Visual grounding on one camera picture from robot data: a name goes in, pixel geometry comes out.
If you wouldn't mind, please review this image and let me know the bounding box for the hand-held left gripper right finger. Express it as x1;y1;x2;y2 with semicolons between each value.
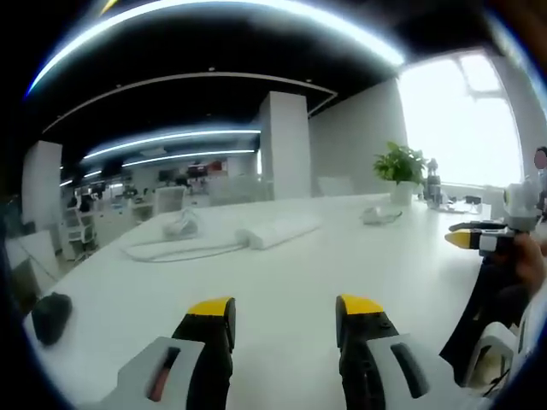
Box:
335;293;493;410

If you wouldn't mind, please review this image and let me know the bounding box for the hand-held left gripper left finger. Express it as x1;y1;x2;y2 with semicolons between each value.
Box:
100;296;238;410

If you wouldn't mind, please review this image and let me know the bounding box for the white charger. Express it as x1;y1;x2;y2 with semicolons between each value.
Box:
360;206;403;226

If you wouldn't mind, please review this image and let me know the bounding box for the white power strip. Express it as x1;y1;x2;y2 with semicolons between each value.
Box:
236;212;324;251

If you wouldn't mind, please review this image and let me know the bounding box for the dark desk figure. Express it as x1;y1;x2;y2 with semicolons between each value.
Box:
426;157;444;202

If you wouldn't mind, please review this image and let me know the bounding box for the white desk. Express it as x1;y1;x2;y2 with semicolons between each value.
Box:
21;191;516;410

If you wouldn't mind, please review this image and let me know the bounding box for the person's right hand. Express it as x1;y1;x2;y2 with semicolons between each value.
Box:
511;233;547;296

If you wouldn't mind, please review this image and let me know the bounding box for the green potted plant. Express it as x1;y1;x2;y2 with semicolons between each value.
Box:
373;141;429;207

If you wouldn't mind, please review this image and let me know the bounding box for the person's white shirt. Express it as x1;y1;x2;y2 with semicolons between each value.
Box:
508;294;547;388

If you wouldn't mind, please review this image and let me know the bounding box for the black computer mouse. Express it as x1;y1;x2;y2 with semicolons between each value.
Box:
31;291;74;347

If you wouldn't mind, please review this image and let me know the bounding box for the white mesh office chair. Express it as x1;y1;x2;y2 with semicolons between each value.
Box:
62;208;98;262

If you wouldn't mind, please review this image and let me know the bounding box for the white power strip cable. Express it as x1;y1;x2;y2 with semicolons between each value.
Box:
121;239;250;263

